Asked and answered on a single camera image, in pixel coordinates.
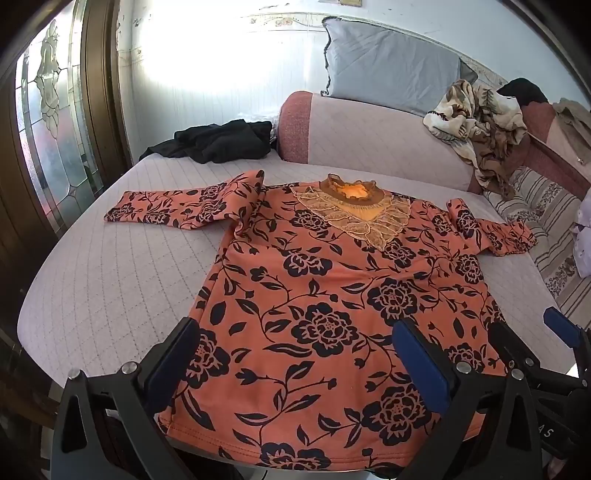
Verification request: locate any maroon cloth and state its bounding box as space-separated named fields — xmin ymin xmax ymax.
xmin=466 ymin=102 xmax=591 ymax=199

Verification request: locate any grey pillow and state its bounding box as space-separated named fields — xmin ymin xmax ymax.
xmin=321 ymin=16 xmax=478 ymax=117

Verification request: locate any wooden door with patterned glass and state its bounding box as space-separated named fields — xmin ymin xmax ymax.
xmin=0 ymin=0 xmax=132 ymax=259

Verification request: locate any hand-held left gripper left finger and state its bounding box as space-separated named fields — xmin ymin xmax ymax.
xmin=51 ymin=318 xmax=201 ymax=480

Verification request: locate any beige brown floral blanket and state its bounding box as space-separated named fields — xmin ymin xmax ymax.
xmin=423 ymin=79 xmax=528 ymax=200

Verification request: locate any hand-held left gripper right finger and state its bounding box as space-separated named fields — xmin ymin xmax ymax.
xmin=392 ymin=318 xmax=550 ymax=480

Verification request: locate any white purple cloth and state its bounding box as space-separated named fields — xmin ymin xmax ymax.
xmin=570 ymin=189 xmax=591 ymax=278

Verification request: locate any pink quilted bolster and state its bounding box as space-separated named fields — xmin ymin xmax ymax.
xmin=277 ymin=90 xmax=485 ymax=195

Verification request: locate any khaki garment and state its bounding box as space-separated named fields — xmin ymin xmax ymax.
xmin=551 ymin=98 xmax=591 ymax=164

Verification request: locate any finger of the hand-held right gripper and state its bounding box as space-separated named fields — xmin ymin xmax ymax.
xmin=543 ymin=306 xmax=591 ymax=366
xmin=488 ymin=322 xmax=537 ymax=376

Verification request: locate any orange black floral shirt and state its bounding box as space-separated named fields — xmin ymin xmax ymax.
xmin=104 ymin=170 xmax=539 ymax=472

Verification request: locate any dark cloth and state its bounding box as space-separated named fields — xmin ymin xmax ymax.
xmin=496 ymin=78 xmax=550 ymax=104

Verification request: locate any black cloth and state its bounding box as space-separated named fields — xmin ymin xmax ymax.
xmin=139 ymin=119 xmax=273 ymax=164

